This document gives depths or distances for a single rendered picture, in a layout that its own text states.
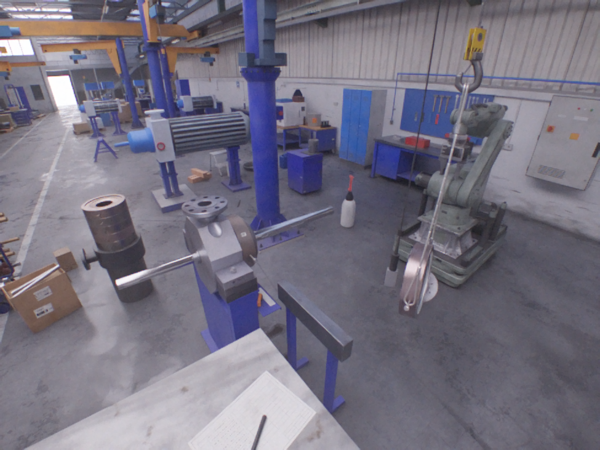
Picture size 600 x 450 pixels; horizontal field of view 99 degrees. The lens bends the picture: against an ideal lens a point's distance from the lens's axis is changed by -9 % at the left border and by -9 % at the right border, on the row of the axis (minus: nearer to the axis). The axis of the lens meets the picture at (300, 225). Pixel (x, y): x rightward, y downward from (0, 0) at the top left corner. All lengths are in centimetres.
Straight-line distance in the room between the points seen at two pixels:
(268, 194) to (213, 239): 216
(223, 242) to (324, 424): 101
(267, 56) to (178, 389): 291
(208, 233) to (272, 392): 87
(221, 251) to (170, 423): 82
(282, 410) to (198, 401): 37
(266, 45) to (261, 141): 102
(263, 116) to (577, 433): 386
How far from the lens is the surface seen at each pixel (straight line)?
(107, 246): 308
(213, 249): 162
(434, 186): 331
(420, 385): 259
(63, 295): 357
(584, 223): 589
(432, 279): 181
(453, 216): 344
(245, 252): 175
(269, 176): 363
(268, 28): 325
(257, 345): 156
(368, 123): 682
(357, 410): 237
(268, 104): 345
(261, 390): 142
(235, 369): 149
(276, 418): 135
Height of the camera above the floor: 209
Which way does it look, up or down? 29 degrees down
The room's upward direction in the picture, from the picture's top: straight up
